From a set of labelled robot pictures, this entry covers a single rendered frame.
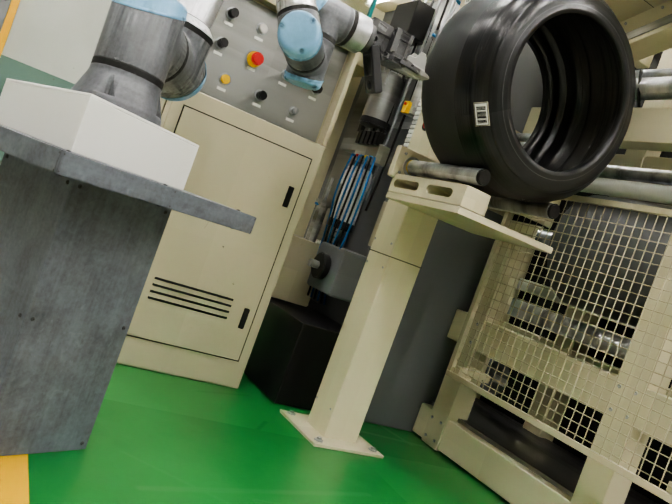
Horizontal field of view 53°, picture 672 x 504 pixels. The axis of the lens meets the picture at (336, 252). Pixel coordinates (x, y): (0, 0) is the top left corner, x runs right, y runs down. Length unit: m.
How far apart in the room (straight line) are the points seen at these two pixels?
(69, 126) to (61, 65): 9.52
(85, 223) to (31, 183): 0.14
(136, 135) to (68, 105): 0.13
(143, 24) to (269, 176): 0.96
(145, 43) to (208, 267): 1.00
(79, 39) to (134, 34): 9.44
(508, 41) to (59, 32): 9.46
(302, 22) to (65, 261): 0.67
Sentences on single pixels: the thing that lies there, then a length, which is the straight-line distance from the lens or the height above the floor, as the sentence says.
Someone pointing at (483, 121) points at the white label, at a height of 1.02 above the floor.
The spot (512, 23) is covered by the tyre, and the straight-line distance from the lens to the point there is 1.84.
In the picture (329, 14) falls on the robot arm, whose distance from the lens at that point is 1.63.
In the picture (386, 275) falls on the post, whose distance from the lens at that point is 2.15.
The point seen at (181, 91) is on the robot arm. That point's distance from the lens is 1.69.
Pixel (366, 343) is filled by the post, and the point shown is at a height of 0.34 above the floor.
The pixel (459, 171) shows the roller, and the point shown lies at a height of 0.90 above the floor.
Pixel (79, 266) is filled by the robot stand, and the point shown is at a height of 0.39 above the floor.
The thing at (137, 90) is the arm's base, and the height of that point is 0.76.
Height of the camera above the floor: 0.62
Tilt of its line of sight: 1 degrees down
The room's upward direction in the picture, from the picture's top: 20 degrees clockwise
